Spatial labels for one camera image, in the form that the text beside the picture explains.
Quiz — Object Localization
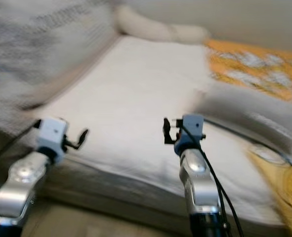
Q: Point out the white quilted mattress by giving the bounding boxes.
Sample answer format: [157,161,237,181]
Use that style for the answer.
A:
[42,35,290,228]

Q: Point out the grey bed base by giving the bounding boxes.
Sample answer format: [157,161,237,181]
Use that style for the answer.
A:
[0,116,285,237]

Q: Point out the grey damask pattern pillow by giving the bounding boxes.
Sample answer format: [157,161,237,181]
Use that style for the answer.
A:
[0,7,102,144]

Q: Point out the cream bolster pillow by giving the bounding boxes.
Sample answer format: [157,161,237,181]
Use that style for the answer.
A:
[115,4,210,45]

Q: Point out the beige lettered pillow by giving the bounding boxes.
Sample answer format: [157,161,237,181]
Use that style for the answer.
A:
[27,0,119,55]

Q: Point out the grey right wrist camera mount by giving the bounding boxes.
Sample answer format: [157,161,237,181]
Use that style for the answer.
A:
[175,114,206,148]

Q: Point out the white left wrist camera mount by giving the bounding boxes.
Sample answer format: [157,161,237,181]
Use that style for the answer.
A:
[38,117,70,162]

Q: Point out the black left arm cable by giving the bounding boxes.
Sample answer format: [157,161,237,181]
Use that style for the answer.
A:
[0,123,42,166]

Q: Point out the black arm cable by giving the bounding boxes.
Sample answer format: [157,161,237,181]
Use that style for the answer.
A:
[0,123,42,166]
[180,124,245,237]

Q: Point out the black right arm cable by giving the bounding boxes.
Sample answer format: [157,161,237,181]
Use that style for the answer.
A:
[180,124,245,237]

